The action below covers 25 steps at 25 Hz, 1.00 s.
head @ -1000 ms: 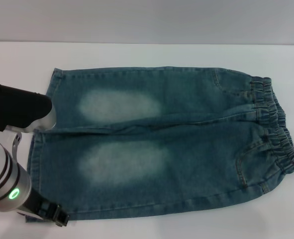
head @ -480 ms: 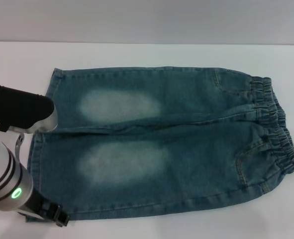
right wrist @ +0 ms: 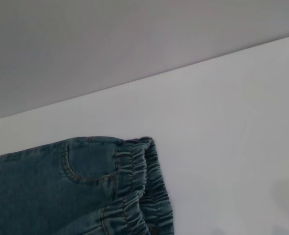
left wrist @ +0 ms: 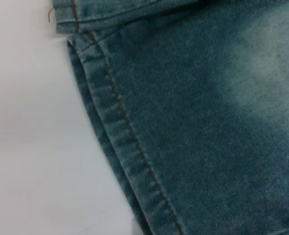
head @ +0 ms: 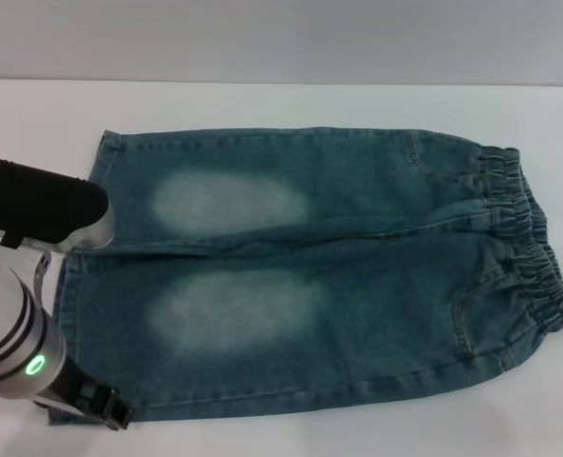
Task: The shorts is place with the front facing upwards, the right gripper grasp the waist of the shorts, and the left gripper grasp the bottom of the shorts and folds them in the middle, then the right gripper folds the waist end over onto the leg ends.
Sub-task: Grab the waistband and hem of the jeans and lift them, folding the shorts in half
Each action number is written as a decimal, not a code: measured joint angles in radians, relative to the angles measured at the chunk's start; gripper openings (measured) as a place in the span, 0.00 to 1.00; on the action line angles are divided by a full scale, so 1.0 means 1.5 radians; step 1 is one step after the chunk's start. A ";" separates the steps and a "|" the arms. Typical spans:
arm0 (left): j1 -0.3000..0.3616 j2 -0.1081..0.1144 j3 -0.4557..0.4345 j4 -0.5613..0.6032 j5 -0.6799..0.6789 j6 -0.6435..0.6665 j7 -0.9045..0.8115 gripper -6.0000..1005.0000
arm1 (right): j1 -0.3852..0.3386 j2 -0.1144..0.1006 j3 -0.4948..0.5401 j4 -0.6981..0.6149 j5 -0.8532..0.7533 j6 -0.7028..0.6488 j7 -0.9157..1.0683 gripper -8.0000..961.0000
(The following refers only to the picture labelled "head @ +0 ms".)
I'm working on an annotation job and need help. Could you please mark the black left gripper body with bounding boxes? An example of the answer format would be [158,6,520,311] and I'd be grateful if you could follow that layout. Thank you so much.
[35,355,107,416]

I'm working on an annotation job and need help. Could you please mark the blue denim shorts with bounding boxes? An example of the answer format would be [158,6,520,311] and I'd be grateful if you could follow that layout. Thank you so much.
[47,126,563,427]

